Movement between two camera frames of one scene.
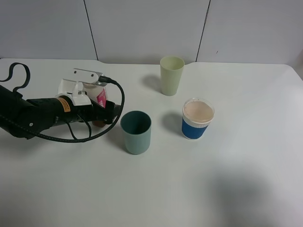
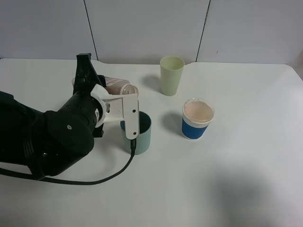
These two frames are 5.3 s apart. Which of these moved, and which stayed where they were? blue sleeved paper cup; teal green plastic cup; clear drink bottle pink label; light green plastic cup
Moved: clear drink bottle pink label
Stayed: light green plastic cup; blue sleeved paper cup; teal green plastic cup
